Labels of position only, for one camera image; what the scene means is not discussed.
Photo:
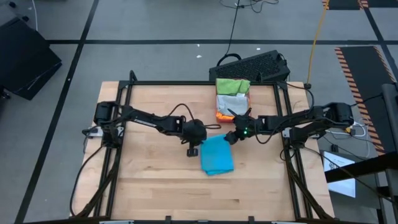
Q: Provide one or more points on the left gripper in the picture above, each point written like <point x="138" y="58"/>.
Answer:
<point x="194" y="132"/>

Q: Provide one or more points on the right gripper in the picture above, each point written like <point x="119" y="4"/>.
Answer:
<point x="244" y="127"/>

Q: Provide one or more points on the orange microfiber towel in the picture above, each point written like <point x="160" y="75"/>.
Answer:
<point x="223" y="117"/>

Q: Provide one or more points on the grey microfiber towel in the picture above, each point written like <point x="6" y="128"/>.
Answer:
<point x="233" y="104"/>

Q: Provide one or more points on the blue microfiber towel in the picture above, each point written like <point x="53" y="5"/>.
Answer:
<point x="216" y="155"/>

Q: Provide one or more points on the bright green microfiber towel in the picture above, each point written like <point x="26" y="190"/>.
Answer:
<point x="233" y="86"/>

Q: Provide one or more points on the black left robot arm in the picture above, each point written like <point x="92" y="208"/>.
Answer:
<point x="140" y="118"/>

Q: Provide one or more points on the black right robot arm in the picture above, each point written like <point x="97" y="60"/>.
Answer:
<point x="304" y="119"/>

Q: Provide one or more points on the red plastic bin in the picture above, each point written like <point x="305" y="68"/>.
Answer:
<point x="222" y="119"/>

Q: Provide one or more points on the black perforated computer case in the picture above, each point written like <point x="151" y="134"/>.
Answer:
<point x="248" y="67"/>

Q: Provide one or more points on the white paper sheet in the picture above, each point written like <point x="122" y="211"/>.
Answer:
<point x="342" y="188"/>

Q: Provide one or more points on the black hazard striped mat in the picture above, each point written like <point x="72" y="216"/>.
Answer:
<point x="363" y="71"/>
<point x="342" y="3"/>

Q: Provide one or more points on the black equipment case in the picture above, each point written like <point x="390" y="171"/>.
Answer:
<point x="25" y="59"/>

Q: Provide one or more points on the small black camera mount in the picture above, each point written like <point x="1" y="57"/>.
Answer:
<point x="168" y="218"/>
<point x="251" y="219"/>

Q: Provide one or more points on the black metal cart frame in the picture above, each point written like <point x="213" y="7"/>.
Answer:
<point x="390" y="105"/>

